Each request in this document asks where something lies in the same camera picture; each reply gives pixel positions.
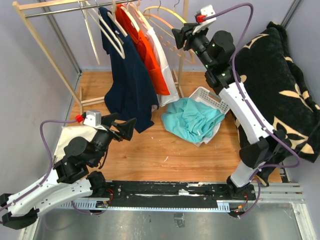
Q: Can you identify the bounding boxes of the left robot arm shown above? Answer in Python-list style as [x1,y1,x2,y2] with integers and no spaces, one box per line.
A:
[0,110,137,230]

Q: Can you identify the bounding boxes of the black floral blanket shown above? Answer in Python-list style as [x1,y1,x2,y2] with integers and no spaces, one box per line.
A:
[235,22,320,163]

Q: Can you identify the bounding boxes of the teal t shirt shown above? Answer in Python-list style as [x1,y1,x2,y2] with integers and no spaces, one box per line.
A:
[161,97,225,144]

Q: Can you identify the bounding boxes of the wooden clothes rack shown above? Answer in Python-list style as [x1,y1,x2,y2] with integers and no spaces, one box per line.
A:
[12,0,184,114]

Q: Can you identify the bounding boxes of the metal corner post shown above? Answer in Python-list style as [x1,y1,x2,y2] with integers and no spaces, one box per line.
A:
[46,14,82,77]

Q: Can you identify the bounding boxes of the orange t shirt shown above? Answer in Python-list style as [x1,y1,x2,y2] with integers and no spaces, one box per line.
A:
[115,4,170,96]

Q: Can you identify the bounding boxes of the cream hanger on navy shirt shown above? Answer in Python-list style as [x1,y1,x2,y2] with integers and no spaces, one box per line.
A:
[84,0,128,59]

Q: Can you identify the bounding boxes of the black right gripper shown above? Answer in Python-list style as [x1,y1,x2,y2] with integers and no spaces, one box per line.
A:
[172,23,214,71]

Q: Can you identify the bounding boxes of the navy blue t shirt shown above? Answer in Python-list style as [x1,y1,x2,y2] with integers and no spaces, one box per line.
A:
[99,7,159,133]

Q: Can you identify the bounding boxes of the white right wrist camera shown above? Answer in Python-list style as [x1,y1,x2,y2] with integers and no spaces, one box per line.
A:
[192,4,217,35]

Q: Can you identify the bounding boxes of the empty cream hanger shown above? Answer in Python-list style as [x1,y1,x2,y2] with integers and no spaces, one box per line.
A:
[77,0,100,65]

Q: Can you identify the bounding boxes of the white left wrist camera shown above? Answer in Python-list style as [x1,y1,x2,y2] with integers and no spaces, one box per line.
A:
[75,110,102,127]

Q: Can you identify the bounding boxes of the folded cream cloth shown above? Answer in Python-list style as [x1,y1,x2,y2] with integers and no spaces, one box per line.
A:
[54,125,108,163]

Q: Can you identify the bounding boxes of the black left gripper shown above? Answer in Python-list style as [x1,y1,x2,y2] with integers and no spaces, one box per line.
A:
[90,113,137,167]

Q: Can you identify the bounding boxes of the orange hanger with metal hook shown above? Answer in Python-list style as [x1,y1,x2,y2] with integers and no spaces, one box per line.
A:
[143,0,183,58]

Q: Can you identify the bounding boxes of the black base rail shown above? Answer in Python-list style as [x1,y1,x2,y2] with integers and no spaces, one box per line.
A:
[90,180,256,209]

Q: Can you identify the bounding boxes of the white pink t shirt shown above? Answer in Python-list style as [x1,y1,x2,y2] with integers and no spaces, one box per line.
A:
[126,2,180,107]

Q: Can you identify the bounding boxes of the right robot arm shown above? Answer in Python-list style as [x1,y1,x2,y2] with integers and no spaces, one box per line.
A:
[171,23,277,200]

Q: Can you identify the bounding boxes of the yellow hanger with metal hook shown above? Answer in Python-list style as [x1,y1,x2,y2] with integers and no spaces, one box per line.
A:
[142,0,196,65]

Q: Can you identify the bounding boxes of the white plastic basket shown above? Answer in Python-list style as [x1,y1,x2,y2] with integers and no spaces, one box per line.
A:
[188,86,231,148]

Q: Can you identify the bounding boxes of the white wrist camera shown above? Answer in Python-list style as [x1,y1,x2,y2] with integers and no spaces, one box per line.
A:
[75,110,102,127]
[192,4,217,35]

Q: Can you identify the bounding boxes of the sheer white t shirt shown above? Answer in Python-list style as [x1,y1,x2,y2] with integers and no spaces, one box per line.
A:
[194,122,221,147]

